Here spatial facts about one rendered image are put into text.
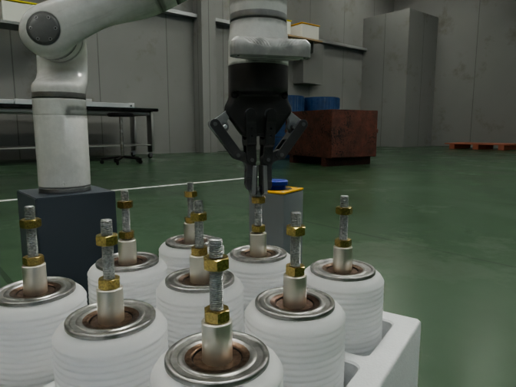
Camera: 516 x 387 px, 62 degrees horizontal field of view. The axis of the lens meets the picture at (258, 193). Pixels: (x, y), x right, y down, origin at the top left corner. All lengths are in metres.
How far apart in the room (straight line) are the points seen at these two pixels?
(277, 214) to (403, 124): 10.28
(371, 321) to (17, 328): 0.36
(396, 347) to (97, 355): 0.31
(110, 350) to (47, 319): 0.11
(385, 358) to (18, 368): 0.36
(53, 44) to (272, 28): 0.44
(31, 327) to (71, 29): 0.54
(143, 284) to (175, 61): 7.59
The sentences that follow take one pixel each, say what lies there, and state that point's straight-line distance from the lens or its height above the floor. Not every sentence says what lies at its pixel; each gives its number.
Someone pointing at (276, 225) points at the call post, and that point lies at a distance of 0.72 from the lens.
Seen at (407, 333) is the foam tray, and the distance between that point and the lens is 0.56.
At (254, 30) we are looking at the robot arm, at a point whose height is 0.53.
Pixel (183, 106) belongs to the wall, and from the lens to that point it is 8.05.
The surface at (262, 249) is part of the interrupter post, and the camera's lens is 0.57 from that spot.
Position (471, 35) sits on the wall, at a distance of 11.92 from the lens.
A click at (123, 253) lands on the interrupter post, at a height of 0.27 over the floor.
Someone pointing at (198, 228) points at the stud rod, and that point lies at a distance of 0.47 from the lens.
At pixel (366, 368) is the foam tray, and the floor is 0.18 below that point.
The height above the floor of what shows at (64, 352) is 0.24.
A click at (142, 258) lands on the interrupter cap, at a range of 0.58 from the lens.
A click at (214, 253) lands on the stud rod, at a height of 0.33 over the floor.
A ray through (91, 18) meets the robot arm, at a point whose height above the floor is 0.60.
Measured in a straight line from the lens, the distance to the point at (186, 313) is 0.45.
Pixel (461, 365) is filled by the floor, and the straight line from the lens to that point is 0.90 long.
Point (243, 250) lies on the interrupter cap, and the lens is 0.59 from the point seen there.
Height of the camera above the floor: 0.42
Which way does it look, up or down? 8 degrees down
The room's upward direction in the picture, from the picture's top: straight up
